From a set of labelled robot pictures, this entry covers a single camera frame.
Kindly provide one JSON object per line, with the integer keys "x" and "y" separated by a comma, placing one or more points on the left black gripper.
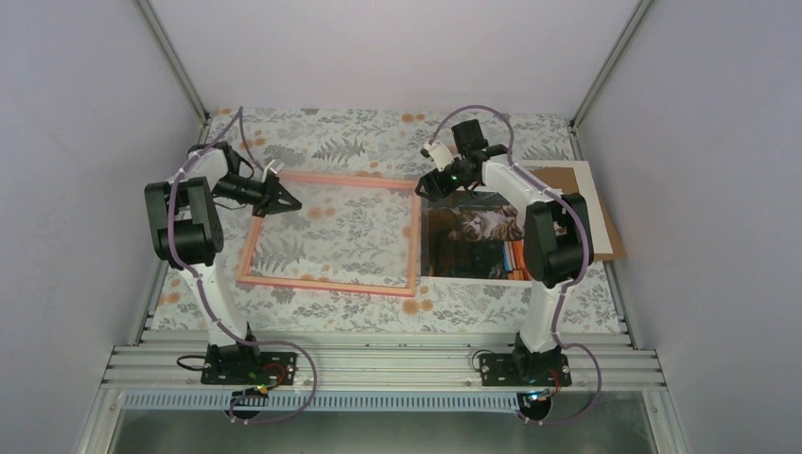
{"x": 269, "y": 202}

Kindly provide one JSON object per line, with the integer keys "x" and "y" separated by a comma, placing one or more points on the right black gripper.
{"x": 434, "y": 183}

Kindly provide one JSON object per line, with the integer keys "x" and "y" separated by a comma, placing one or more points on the cat and books photo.
{"x": 472, "y": 236}

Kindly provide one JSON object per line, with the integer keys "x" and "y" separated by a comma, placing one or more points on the pink wooden picture frame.
{"x": 410, "y": 238}

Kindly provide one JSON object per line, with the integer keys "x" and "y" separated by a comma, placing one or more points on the brown cardboard backing board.
{"x": 576, "y": 177}

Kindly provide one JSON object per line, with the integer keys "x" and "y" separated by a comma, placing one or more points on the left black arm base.
{"x": 255, "y": 374}

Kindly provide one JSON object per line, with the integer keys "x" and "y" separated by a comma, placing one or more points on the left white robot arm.
{"x": 187, "y": 233}

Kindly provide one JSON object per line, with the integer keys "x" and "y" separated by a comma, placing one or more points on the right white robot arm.
{"x": 557, "y": 243}

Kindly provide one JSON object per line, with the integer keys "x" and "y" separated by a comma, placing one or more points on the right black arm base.
{"x": 544, "y": 374}

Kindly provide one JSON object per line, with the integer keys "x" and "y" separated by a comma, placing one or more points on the floral patterned table mat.
{"x": 356, "y": 236}

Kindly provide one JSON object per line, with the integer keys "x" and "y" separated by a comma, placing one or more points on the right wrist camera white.
{"x": 439, "y": 153}

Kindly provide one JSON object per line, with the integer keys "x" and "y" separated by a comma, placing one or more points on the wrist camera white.
{"x": 272, "y": 168}
{"x": 439, "y": 153}

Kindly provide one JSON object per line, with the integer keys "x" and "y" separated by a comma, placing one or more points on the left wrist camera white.
{"x": 272, "y": 168}

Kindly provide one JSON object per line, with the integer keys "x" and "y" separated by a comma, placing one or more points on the aluminium mounting rail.
{"x": 381, "y": 362}

